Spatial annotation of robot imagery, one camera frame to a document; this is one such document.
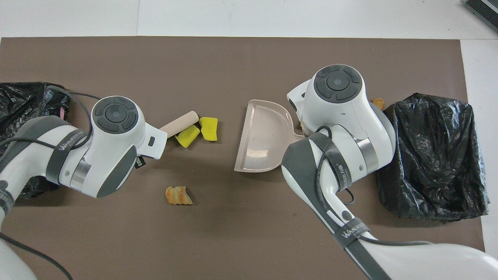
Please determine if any beige stone chunk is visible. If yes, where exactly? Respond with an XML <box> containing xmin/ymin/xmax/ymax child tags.
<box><xmin>165</xmin><ymin>186</ymin><xmax>193</xmax><ymax>206</ymax></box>

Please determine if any notched yellow sponge piece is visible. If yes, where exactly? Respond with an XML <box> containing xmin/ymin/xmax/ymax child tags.
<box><xmin>175</xmin><ymin>124</ymin><xmax>201</xmax><ymax>149</ymax></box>

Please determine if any blocky yellow sponge piece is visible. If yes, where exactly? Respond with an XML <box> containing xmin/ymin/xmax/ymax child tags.
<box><xmin>199</xmin><ymin>116</ymin><xmax>219</xmax><ymax>142</ymax></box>

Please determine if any beige plastic dustpan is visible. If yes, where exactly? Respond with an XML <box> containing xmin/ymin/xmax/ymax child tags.
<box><xmin>233</xmin><ymin>99</ymin><xmax>306</xmax><ymax>173</ymax></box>

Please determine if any black bag lined bin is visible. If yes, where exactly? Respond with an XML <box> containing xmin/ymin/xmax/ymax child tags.
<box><xmin>0</xmin><ymin>82</ymin><xmax>71</xmax><ymax>200</ymax></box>
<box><xmin>375</xmin><ymin>93</ymin><xmax>489</xmax><ymax>223</ymax></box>

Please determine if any brown table mat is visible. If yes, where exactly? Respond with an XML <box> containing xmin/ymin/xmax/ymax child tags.
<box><xmin>0</xmin><ymin>37</ymin><xmax>487</xmax><ymax>280</ymax></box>

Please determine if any dark ribbed panel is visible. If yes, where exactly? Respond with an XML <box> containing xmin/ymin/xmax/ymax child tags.
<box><xmin>464</xmin><ymin>0</ymin><xmax>498</xmax><ymax>33</ymax></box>

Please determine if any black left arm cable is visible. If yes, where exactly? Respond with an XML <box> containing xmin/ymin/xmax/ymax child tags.
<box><xmin>0</xmin><ymin>86</ymin><xmax>102</xmax><ymax>280</ymax></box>

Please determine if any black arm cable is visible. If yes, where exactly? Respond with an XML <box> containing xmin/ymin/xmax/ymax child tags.
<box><xmin>315</xmin><ymin>126</ymin><xmax>432</xmax><ymax>247</ymax></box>
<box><xmin>0</xmin><ymin>86</ymin><xmax>102</xmax><ymax>280</ymax></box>

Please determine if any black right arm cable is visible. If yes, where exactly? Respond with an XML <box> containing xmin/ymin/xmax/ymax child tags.
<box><xmin>315</xmin><ymin>126</ymin><xmax>432</xmax><ymax>247</ymax></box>

